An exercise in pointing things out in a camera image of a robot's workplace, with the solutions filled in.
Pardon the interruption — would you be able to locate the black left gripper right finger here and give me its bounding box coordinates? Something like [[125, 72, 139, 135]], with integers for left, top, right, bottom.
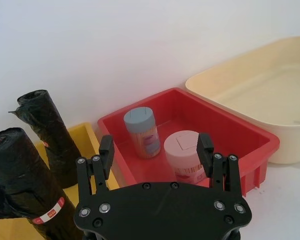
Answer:
[[195, 132, 243, 199]]

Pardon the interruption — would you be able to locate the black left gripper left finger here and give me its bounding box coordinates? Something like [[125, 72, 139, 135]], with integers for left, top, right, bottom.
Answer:
[[75, 134, 115, 204]]

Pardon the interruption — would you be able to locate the toothpick jar pink lid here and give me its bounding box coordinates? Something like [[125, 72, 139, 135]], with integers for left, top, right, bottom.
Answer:
[[163, 129, 207, 186]]

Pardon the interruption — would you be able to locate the yellow plastic bin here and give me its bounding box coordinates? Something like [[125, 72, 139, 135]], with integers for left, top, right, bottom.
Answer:
[[0, 121, 121, 240]]

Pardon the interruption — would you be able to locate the red plastic bin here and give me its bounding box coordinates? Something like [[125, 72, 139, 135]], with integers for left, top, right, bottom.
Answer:
[[97, 87, 281, 199]]

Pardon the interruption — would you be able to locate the toothpick jar blue lid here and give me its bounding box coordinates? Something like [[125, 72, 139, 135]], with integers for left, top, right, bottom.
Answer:
[[123, 105, 162, 160]]

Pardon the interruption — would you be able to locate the black bag roll torn end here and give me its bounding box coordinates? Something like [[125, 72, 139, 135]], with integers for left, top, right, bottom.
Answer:
[[8, 88, 82, 189]]

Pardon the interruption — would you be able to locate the cream plastic basin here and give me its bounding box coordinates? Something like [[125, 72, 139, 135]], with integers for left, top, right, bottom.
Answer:
[[185, 35, 300, 165]]

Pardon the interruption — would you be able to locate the black bag roll white label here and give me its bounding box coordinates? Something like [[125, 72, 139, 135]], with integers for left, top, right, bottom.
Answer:
[[0, 127, 85, 240]]

